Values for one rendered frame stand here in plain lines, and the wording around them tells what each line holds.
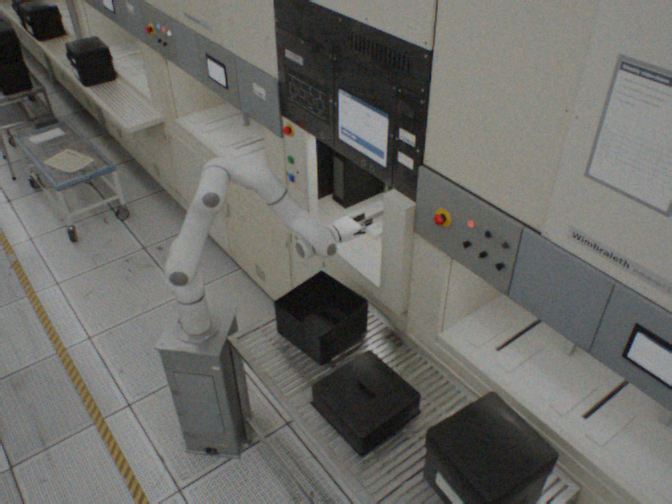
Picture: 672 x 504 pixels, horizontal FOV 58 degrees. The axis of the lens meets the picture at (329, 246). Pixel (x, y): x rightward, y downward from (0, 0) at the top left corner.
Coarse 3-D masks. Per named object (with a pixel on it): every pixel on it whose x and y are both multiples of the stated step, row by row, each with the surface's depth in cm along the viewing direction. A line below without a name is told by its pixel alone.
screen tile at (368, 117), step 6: (366, 114) 219; (372, 114) 217; (366, 120) 221; (372, 120) 218; (378, 120) 215; (378, 126) 216; (384, 126) 213; (366, 132) 224; (372, 132) 221; (384, 132) 215; (366, 138) 225; (372, 138) 222; (378, 138) 219; (378, 144) 221
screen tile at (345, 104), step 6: (342, 102) 229; (348, 102) 226; (348, 108) 227; (354, 108) 224; (360, 108) 221; (342, 114) 232; (354, 114) 225; (360, 114) 222; (342, 120) 233; (348, 120) 230; (360, 120) 224; (348, 126) 232; (354, 126) 228; (360, 126) 225; (360, 132) 227
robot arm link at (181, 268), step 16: (208, 176) 209; (224, 176) 213; (208, 192) 205; (224, 192) 208; (192, 208) 216; (208, 208) 209; (192, 224) 220; (208, 224) 221; (192, 240) 224; (176, 256) 226; (192, 256) 226; (176, 272) 226; (192, 272) 228
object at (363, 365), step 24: (360, 360) 230; (336, 384) 221; (360, 384) 219; (384, 384) 221; (408, 384) 221; (336, 408) 213; (360, 408) 213; (384, 408) 213; (408, 408) 215; (360, 432) 206; (384, 432) 212
